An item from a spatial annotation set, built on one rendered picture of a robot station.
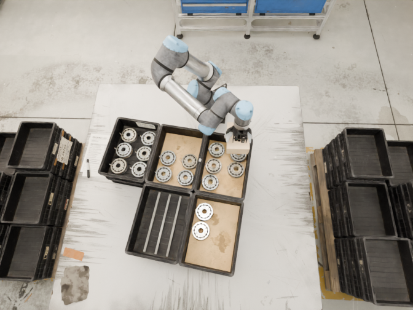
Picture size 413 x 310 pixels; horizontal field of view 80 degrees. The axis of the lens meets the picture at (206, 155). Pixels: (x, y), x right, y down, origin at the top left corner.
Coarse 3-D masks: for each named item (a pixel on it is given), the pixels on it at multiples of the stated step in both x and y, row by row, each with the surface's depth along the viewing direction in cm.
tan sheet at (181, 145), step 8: (168, 136) 168; (176, 136) 167; (184, 136) 167; (168, 144) 166; (176, 144) 165; (184, 144) 165; (192, 144) 165; (200, 144) 165; (176, 152) 163; (184, 152) 163; (192, 152) 163; (176, 160) 161; (176, 168) 160; (168, 184) 156; (176, 184) 156
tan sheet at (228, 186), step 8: (224, 144) 164; (208, 152) 163; (224, 160) 160; (224, 168) 158; (216, 176) 157; (224, 176) 157; (224, 184) 155; (232, 184) 155; (240, 184) 154; (216, 192) 153; (224, 192) 153; (232, 192) 153; (240, 192) 153
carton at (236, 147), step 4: (228, 124) 137; (232, 124) 137; (228, 128) 136; (232, 136) 134; (240, 140) 133; (248, 140) 133; (228, 144) 133; (232, 144) 133; (236, 144) 133; (240, 144) 132; (244, 144) 132; (248, 144) 132; (228, 148) 132; (232, 148) 132; (236, 148) 132; (240, 148) 132; (244, 148) 132; (248, 148) 131; (228, 152) 137; (232, 152) 136; (236, 152) 136; (240, 152) 136; (244, 152) 136; (248, 152) 135
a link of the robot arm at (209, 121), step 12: (156, 72) 121; (168, 72) 122; (156, 84) 123; (168, 84) 120; (180, 96) 117; (192, 96) 118; (192, 108) 114; (204, 108) 114; (204, 120) 112; (216, 120) 110; (204, 132) 113
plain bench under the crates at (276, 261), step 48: (96, 96) 196; (144, 96) 195; (240, 96) 192; (288, 96) 190; (288, 144) 177; (96, 192) 169; (288, 192) 165; (96, 240) 158; (240, 240) 155; (288, 240) 154; (96, 288) 148; (144, 288) 148; (192, 288) 147; (240, 288) 146; (288, 288) 145
